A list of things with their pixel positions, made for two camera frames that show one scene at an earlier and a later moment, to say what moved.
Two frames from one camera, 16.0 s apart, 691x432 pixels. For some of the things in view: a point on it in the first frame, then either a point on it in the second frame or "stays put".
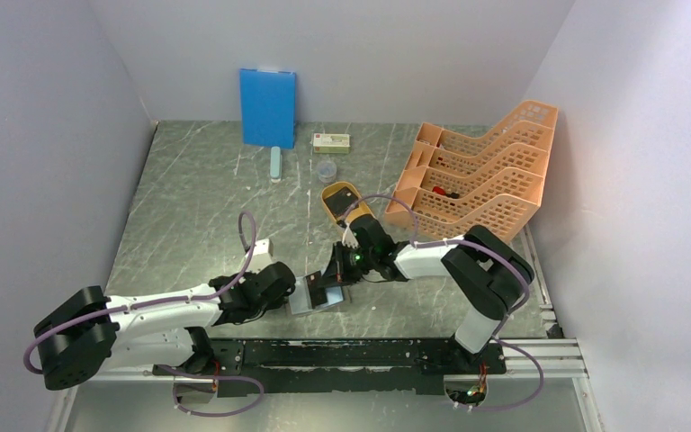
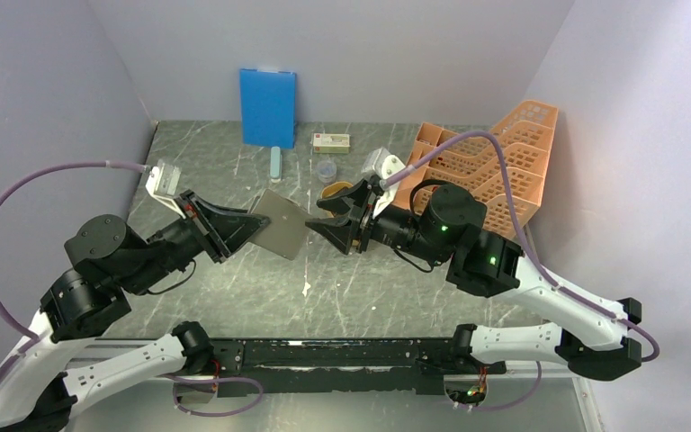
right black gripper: [336, 270] to [337, 231]
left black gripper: [275, 302] to [222, 229]
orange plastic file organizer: [453, 181] stays put
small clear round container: [327, 171] stays put
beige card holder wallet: [300, 300] to [287, 229]
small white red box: [331, 143] stays put
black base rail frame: [326, 367] stays put
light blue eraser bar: [275, 164] stays put
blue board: [268, 107] stays put
